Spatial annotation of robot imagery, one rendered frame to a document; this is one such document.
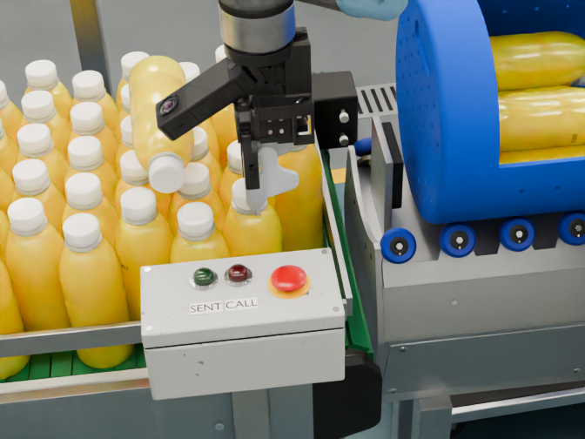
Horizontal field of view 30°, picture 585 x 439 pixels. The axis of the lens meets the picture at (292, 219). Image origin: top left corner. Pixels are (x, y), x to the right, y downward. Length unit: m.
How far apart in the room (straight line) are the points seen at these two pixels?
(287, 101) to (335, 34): 2.48
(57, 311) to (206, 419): 0.22
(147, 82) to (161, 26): 2.41
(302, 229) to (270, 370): 0.30
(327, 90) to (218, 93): 0.45
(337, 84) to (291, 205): 0.27
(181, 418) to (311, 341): 0.30
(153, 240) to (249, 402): 0.21
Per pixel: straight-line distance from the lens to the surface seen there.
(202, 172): 1.25
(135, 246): 1.24
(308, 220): 1.37
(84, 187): 1.25
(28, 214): 1.23
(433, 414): 1.62
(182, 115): 1.13
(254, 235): 1.23
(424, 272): 1.37
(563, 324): 1.47
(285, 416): 1.36
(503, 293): 1.42
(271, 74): 1.12
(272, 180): 1.18
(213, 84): 1.13
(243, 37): 1.07
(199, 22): 3.71
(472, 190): 1.27
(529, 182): 1.28
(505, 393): 2.28
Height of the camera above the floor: 1.87
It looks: 41 degrees down
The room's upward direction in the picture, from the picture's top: 2 degrees counter-clockwise
